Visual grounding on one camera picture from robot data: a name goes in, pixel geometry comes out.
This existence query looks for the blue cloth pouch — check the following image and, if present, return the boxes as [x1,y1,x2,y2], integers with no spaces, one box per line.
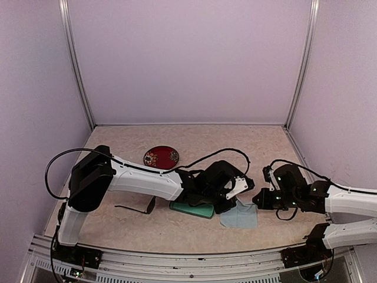
[220,199,257,229]

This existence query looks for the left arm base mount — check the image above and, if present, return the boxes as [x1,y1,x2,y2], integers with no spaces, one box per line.
[51,242,102,269]

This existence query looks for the blue-grey hard glasses case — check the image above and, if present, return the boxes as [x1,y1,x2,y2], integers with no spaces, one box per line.
[169,202,214,219]

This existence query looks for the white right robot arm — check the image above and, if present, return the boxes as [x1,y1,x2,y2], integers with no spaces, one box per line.
[252,161,376,262]

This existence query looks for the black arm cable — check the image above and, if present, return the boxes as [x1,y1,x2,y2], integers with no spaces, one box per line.
[44,147,252,201]
[269,159,377,195]

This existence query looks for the right metal corner post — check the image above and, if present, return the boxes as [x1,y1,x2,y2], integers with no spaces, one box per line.
[284,0,320,132]

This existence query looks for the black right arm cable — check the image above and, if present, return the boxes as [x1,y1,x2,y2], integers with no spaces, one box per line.
[269,159,377,195]

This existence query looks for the metal corner post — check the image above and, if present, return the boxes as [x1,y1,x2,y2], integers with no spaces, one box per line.
[58,0,96,131]
[284,0,320,132]

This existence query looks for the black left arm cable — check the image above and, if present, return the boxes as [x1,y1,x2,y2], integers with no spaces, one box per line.
[44,147,252,201]

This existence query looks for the left metal corner post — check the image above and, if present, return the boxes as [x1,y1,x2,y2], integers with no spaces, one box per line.
[58,0,96,131]

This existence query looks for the black frame sunglasses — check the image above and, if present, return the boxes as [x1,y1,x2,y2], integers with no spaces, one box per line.
[114,196,157,215]

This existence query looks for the red floral plate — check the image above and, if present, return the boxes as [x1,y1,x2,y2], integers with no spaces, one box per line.
[143,146,180,170]

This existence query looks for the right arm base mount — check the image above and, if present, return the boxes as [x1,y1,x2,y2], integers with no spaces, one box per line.
[280,223,333,268]

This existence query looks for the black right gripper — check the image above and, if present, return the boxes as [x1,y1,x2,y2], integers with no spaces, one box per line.
[253,187,299,209]

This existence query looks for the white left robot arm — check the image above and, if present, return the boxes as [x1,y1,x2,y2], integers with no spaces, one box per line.
[57,145,254,262]

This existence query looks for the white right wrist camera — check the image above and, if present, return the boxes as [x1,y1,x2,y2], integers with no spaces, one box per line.
[262,166,279,191]

